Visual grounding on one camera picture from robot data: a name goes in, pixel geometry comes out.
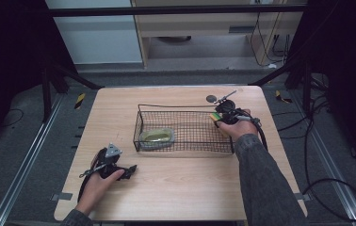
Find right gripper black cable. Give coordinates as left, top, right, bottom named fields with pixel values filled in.
left=250, top=116, right=268, bottom=153

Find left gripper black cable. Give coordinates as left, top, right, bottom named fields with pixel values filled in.
left=76, top=148, right=107, bottom=203

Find yellow black tape strip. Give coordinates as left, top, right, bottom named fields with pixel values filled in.
left=274, top=89, right=294, bottom=105
left=73, top=92, right=87, bottom=110

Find long black floor cable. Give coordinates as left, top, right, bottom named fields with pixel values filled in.
left=271, top=92, right=356, bottom=222

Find black wire basket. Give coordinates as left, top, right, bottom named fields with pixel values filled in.
left=133, top=104, right=235, bottom=154

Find black horizontal frame bar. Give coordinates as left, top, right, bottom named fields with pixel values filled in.
left=47, top=4, right=308, bottom=18

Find black metal stand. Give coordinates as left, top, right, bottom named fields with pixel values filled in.
left=249, top=58, right=314, bottom=118
left=40, top=58, right=105, bottom=124

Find grey tape patch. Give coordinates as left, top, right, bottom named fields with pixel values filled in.
left=294, top=192, right=312, bottom=202
left=50, top=191, right=73, bottom=202

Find thin black floor cable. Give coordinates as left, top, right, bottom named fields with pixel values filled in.
left=0, top=107, right=25, bottom=128

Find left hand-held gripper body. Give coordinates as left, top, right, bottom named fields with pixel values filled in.
left=78, top=142, right=131, bottom=182

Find metal floor rail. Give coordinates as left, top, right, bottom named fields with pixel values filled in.
left=289, top=89, right=356, bottom=226
left=0, top=93, right=66, bottom=226

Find green packet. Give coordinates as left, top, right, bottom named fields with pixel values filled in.
left=138, top=127, right=176, bottom=150

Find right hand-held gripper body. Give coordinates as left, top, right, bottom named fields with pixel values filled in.
left=213, top=89, right=261, bottom=126

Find person's left hand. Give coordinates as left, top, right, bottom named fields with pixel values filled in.
left=74, top=169, right=126, bottom=217

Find wooden shelf unit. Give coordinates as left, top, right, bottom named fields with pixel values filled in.
left=130, top=0, right=308, bottom=70

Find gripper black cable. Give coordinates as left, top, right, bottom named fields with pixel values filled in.
left=76, top=148, right=107, bottom=203
left=250, top=116, right=268, bottom=153

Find black hanging cables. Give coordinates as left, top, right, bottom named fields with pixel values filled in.
left=249, top=11, right=294, bottom=69

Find white cabinet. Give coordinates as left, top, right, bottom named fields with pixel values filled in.
left=45, top=0, right=144, bottom=66

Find person's right hand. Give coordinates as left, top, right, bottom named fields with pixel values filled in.
left=218, top=108, right=259, bottom=143

